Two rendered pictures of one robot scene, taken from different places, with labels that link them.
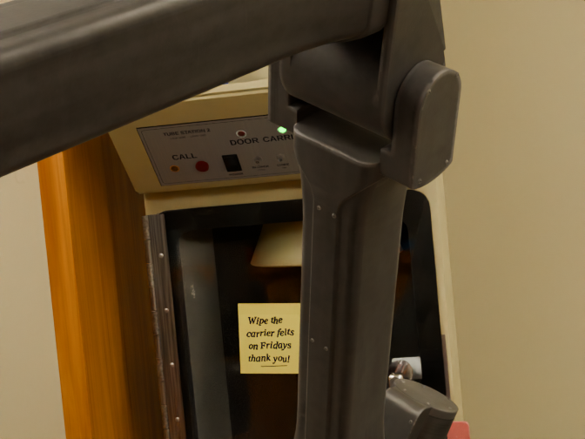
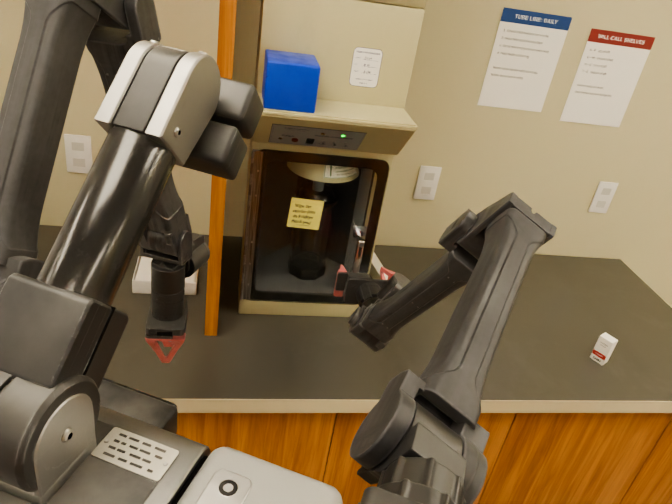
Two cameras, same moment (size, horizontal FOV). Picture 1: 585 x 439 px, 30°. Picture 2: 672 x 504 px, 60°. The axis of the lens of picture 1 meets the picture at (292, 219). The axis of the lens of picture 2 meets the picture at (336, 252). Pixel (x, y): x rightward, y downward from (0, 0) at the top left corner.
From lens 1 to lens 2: 0.62 m
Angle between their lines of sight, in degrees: 36
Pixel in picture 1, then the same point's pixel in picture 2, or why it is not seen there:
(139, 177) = (259, 137)
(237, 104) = (328, 125)
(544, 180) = not seen: hidden behind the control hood
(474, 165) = not seen: hidden behind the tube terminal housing
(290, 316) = (315, 206)
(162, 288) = (255, 185)
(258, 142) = (328, 137)
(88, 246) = not seen: hidden behind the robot
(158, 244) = (257, 165)
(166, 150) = (281, 132)
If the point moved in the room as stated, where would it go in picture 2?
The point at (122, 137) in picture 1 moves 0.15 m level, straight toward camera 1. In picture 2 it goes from (262, 125) to (294, 153)
